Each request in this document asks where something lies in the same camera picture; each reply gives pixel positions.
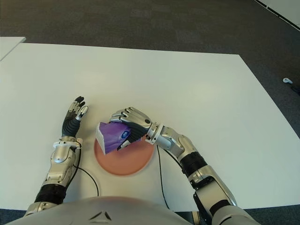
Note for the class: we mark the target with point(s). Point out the purple tissue paper pack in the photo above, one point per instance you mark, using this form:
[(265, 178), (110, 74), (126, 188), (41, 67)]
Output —
[(110, 136)]

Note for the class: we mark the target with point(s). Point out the robot right hand black silver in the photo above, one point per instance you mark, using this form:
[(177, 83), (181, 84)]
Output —
[(138, 119)]

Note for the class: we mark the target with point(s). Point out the robot left hand black silver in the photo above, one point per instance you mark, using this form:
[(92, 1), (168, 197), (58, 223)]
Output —
[(70, 125)]

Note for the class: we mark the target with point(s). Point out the white handheld controller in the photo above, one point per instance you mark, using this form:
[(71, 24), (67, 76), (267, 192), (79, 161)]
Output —
[(287, 80)]

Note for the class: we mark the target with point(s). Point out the pink round plate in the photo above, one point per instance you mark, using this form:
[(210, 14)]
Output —
[(131, 161)]

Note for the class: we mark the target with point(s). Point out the silver robot torso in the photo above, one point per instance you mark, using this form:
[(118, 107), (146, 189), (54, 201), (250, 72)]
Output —
[(93, 211)]

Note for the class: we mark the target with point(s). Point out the robot right arm silver black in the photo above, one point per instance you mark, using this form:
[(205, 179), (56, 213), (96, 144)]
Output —
[(187, 145)]

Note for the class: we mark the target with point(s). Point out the robot left arm silver black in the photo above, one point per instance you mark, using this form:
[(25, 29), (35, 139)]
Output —
[(62, 152)]

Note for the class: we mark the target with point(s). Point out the white side table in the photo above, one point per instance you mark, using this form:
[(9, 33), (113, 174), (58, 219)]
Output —
[(9, 45)]

